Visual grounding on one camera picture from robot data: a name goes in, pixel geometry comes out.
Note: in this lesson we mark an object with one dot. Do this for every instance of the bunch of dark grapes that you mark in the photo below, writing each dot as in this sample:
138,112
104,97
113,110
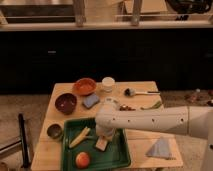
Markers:
126,108

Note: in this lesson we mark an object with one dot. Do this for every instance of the wooden table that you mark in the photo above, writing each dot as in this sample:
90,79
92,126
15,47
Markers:
47,155

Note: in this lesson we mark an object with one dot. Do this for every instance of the green plastic tray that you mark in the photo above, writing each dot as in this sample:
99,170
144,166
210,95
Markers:
116,155

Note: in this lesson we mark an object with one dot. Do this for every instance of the yellow banana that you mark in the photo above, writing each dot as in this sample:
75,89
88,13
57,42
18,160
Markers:
84,134

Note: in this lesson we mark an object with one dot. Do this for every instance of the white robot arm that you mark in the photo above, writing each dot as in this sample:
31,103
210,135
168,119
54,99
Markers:
194,121

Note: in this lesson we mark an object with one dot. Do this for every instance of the green pepper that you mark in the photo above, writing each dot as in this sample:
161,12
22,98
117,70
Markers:
157,105

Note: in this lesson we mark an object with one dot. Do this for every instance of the dark red bowl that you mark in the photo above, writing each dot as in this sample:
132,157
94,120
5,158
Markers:
66,103

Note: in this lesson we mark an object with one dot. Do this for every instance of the black metal stand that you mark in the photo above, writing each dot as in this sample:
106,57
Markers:
24,145

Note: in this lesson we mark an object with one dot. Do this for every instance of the red apple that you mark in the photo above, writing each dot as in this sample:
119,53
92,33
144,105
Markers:
82,160

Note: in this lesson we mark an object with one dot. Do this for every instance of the folded blue cloth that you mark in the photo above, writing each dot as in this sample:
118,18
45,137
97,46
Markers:
160,149

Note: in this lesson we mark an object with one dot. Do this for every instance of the blue sponge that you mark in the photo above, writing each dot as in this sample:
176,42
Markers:
91,100

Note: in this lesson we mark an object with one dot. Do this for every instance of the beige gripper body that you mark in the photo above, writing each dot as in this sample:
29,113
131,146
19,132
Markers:
107,133

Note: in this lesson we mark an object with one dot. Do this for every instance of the white cup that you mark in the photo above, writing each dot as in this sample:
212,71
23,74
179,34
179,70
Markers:
108,84

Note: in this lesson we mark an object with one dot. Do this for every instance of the brown block eraser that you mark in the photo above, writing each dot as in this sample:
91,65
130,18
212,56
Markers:
101,143

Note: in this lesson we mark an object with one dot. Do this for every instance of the orange bowl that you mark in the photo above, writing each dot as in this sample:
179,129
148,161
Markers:
84,86

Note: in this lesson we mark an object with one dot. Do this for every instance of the white handled brush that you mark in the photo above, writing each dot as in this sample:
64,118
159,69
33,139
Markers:
131,92

